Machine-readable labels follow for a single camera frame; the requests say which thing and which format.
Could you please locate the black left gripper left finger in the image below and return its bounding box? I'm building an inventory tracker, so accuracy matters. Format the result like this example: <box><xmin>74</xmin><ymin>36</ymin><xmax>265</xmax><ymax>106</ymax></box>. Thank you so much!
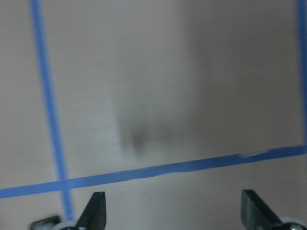
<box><xmin>75</xmin><ymin>192</ymin><xmax>106</xmax><ymax>230</ymax></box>

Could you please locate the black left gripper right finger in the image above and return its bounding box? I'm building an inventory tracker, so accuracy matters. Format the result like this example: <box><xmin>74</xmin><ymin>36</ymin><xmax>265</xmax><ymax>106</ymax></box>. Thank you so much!
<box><xmin>241</xmin><ymin>190</ymin><xmax>282</xmax><ymax>230</ymax></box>

